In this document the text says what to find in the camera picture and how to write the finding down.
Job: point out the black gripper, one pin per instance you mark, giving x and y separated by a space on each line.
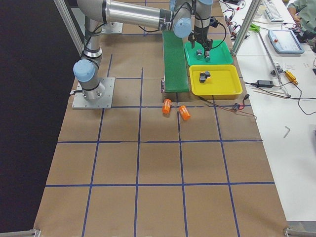
199 31

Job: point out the yellow push button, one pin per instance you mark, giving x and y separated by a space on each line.
202 77
207 76

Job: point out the orange cylinder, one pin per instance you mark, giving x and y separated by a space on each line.
184 113
166 106

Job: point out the green plastic tray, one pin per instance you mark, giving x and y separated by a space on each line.
218 56

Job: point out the green conveyor belt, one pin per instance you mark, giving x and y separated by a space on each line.
175 71

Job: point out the yellow plastic tray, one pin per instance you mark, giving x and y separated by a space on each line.
224 83

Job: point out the small circuit board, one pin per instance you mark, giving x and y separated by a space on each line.
236 106

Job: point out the black power adapter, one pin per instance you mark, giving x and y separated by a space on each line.
265 83

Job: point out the teach pendant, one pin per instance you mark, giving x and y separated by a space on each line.
285 42

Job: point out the green handled reach tool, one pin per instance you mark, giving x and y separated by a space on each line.
257 29

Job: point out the aluminium frame post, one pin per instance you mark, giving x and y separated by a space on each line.
253 8

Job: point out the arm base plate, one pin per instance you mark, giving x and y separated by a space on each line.
99 98

